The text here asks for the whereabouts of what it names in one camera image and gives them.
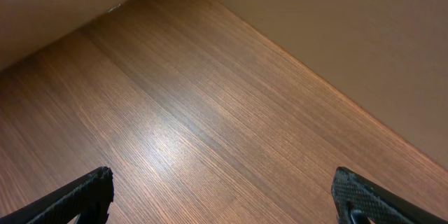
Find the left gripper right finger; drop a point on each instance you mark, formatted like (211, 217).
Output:
(358, 200)

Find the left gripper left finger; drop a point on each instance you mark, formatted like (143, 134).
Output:
(85, 200)

